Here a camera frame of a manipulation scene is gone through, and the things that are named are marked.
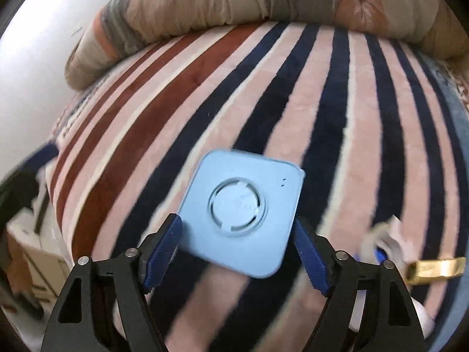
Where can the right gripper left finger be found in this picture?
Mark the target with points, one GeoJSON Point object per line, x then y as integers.
{"type": "Point", "coordinates": [156, 252]}

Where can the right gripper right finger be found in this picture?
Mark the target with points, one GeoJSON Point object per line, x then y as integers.
{"type": "Point", "coordinates": [316, 254]}

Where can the light blue square device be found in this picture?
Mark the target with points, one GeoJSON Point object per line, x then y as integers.
{"type": "Point", "coordinates": [238, 211]}

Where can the crumpled white wrapper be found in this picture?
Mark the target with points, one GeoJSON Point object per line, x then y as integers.
{"type": "Point", "coordinates": [384, 241]}

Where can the gold rectangular bar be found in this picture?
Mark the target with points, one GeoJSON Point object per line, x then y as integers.
{"type": "Point", "coordinates": [427, 272]}

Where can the cardboard box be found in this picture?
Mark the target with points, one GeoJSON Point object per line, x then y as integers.
{"type": "Point", "coordinates": [45, 253]}

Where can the white small bottle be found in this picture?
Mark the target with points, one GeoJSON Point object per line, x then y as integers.
{"type": "Point", "coordinates": [426, 322]}

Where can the rolled beige patchwork duvet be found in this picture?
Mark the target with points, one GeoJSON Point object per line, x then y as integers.
{"type": "Point", "coordinates": [124, 27]}

